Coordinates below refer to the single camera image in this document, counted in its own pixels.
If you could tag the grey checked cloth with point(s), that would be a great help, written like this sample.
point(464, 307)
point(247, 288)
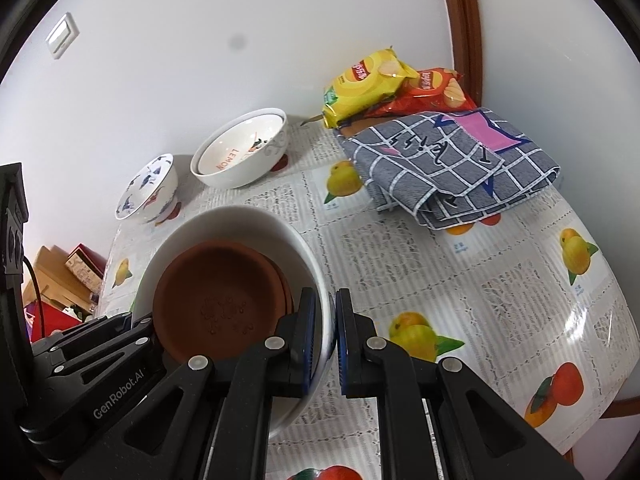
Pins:
point(450, 170)

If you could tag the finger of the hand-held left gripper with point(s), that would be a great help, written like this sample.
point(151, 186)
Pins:
point(95, 327)
point(125, 345)

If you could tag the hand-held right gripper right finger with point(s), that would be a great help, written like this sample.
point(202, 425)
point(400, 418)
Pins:
point(342, 350)

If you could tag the large white ceramic bowl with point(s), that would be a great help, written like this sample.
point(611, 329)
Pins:
point(250, 172)

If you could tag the brown clay plate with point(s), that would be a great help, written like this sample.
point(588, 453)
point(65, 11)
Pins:
point(220, 290)
point(289, 285)

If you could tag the yellow chip bag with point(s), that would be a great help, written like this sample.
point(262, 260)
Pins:
point(365, 82)

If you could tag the fruit print tablecloth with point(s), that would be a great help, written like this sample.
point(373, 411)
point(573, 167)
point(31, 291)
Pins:
point(450, 280)

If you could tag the red chip bag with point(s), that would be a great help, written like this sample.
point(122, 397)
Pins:
point(430, 92)

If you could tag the cardboard box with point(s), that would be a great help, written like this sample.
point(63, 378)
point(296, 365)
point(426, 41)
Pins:
point(47, 275)

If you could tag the white wall switch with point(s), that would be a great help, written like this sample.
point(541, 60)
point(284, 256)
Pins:
point(62, 35)

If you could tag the brown wooden door frame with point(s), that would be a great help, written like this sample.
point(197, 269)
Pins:
point(462, 35)

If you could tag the red patterned box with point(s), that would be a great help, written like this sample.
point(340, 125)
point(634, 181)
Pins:
point(85, 267)

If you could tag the blue patterned porcelain bowl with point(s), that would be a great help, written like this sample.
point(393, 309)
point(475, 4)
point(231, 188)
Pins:
point(147, 185)

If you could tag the white rabbit print bowl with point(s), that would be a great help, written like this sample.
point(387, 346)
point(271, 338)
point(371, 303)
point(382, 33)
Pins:
point(240, 142)

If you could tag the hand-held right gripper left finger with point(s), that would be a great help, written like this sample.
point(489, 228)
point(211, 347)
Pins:
point(310, 350)

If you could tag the plain white deep bowl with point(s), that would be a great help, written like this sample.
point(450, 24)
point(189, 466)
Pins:
point(300, 260)

